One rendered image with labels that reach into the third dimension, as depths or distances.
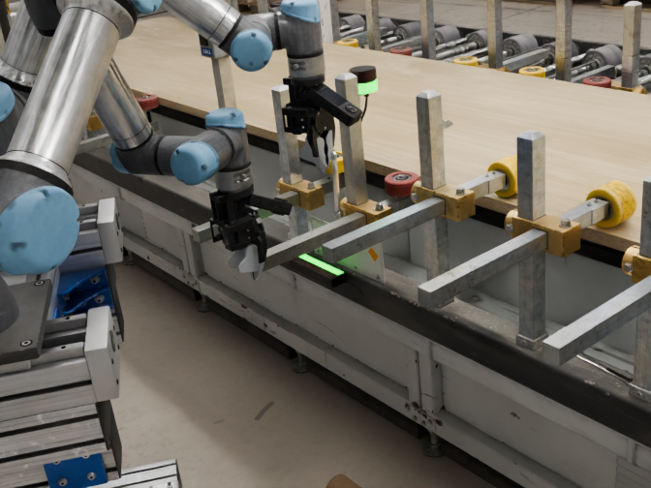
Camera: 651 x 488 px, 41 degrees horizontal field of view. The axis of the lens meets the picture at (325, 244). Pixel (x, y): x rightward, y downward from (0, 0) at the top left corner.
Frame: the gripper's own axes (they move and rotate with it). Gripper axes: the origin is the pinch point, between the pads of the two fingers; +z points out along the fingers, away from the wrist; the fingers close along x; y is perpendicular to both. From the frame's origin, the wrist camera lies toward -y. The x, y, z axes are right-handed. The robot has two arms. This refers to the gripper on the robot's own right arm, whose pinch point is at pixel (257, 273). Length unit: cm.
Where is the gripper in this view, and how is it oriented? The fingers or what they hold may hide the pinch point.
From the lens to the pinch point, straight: 183.2
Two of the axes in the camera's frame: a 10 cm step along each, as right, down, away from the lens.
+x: 6.2, 2.7, -7.4
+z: 1.0, 9.0, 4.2
